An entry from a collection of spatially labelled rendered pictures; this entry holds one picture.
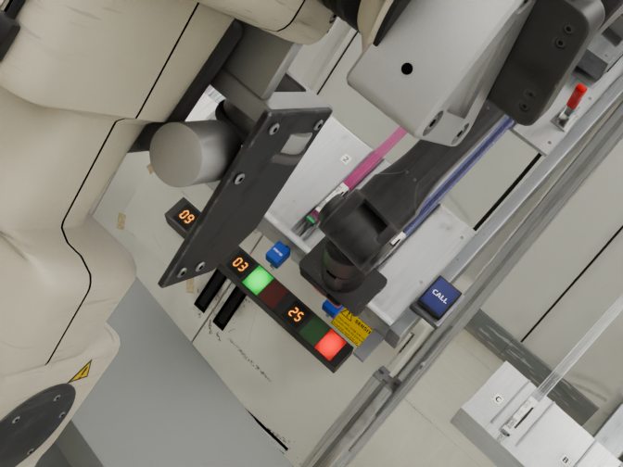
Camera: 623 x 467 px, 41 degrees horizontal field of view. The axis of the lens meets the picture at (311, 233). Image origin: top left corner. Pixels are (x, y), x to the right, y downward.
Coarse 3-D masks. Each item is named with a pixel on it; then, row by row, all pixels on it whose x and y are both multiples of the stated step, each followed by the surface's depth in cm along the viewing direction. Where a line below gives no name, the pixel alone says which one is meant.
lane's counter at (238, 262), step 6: (240, 252) 122; (234, 258) 122; (240, 258) 122; (246, 258) 122; (228, 264) 121; (234, 264) 121; (240, 264) 121; (246, 264) 121; (252, 264) 121; (234, 270) 121; (240, 270) 121; (246, 270) 121; (240, 276) 120
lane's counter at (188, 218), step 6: (186, 204) 125; (180, 210) 124; (186, 210) 124; (192, 210) 124; (174, 216) 124; (180, 216) 124; (186, 216) 124; (192, 216) 124; (180, 222) 123; (186, 222) 123; (192, 222) 123; (186, 228) 123
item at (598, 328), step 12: (612, 312) 115; (600, 324) 114; (588, 336) 113; (576, 348) 112; (564, 360) 111; (576, 360) 111; (552, 372) 110; (564, 372) 110; (552, 384) 110; (540, 396) 109; (504, 432) 106
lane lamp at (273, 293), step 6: (276, 282) 120; (264, 288) 120; (270, 288) 120; (276, 288) 120; (282, 288) 120; (264, 294) 120; (270, 294) 120; (276, 294) 120; (282, 294) 120; (264, 300) 119; (270, 300) 119; (276, 300) 119; (270, 306) 119
